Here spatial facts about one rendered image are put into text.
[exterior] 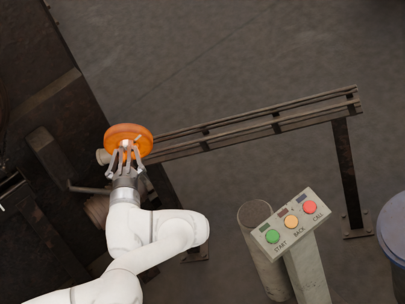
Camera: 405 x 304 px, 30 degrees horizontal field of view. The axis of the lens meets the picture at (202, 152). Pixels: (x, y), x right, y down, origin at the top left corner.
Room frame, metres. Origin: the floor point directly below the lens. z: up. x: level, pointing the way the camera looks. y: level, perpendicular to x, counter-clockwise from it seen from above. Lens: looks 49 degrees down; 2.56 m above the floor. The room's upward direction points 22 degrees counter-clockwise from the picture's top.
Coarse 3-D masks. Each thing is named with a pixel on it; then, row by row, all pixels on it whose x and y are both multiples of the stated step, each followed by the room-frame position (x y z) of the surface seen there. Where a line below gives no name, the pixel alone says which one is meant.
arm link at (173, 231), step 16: (160, 224) 1.27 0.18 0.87; (176, 224) 1.25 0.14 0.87; (192, 224) 1.25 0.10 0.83; (208, 224) 1.26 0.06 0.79; (160, 240) 1.16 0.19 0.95; (176, 240) 1.17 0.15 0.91; (192, 240) 1.22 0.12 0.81; (128, 256) 1.08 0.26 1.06; (144, 256) 1.09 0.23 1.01; (160, 256) 1.11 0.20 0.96
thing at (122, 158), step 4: (120, 148) 1.60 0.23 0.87; (120, 152) 1.59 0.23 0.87; (124, 152) 1.60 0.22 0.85; (120, 156) 1.57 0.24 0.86; (124, 156) 1.58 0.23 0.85; (120, 160) 1.56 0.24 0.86; (124, 160) 1.56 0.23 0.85; (120, 164) 1.54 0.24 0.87; (124, 164) 1.55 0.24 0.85; (120, 168) 1.52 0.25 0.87; (120, 172) 1.51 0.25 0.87
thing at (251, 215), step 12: (252, 204) 1.47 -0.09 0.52; (264, 204) 1.45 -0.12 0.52; (240, 216) 1.44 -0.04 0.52; (252, 216) 1.42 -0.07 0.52; (264, 216) 1.41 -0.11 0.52; (240, 228) 1.42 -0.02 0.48; (252, 228) 1.38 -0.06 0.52; (252, 240) 1.39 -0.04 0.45; (252, 252) 1.40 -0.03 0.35; (264, 264) 1.38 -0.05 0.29; (276, 264) 1.37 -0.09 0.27; (264, 276) 1.39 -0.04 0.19; (276, 276) 1.37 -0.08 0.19; (288, 276) 1.38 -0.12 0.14; (264, 288) 1.43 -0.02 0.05; (276, 288) 1.37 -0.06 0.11; (288, 288) 1.38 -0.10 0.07; (276, 300) 1.38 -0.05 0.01
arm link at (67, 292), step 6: (48, 294) 0.93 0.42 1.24; (54, 294) 0.92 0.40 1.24; (60, 294) 0.92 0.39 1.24; (66, 294) 0.91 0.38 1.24; (30, 300) 0.94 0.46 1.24; (36, 300) 0.92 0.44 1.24; (42, 300) 0.92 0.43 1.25; (48, 300) 0.91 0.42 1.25; (54, 300) 0.90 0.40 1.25; (60, 300) 0.90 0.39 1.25; (66, 300) 0.89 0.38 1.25
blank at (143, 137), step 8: (112, 128) 1.65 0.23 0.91; (120, 128) 1.63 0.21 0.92; (128, 128) 1.62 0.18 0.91; (136, 128) 1.62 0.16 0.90; (144, 128) 1.63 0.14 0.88; (104, 136) 1.66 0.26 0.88; (112, 136) 1.63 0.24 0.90; (120, 136) 1.62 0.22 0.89; (128, 136) 1.62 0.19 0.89; (136, 136) 1.61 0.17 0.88; (144, 136) 1.60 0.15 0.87; (104, 144) 1.64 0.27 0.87; (112, 144) 1.64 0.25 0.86; (136, 144) 1.64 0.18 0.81; (144, 144) 1.61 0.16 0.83; (152, 144) 1.61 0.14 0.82; (112, 152) 1.64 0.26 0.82; (144, 152) 1.61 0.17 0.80
